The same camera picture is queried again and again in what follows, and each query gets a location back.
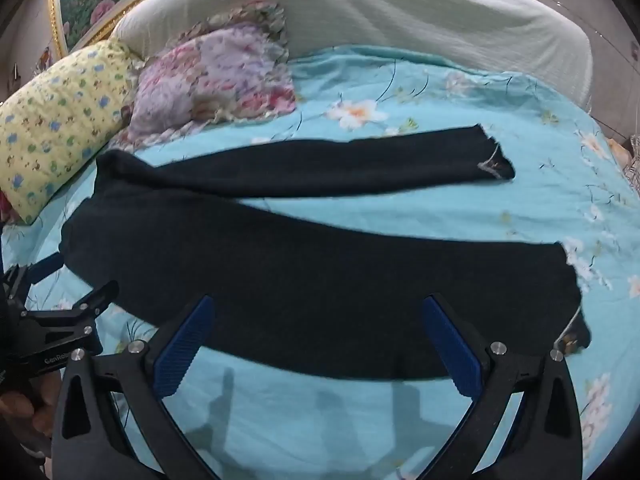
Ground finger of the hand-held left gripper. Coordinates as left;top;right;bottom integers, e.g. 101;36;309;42
20;280;120;332
0;252;65;306

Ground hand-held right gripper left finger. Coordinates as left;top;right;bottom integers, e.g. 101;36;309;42
50;295;221;480

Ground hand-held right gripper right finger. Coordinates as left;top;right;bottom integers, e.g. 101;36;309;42
421;294;585;480

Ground black pants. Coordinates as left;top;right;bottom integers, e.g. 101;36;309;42
59;124;592;382

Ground person's left hand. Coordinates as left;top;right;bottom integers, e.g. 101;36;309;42
0;374;63;442

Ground yellow printed pillow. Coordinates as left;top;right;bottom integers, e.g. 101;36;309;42
0;39;138;226

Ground turquoise floral bed sheet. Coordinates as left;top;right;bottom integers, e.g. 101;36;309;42
0;44;640;480

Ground pink floral ruffled pillow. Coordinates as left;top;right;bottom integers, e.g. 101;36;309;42
117;0;298;151

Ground light patterned cloth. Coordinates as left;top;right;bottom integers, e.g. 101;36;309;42
607;132;640;191

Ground white striped headboard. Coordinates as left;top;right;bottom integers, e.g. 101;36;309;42
111;0;593;111

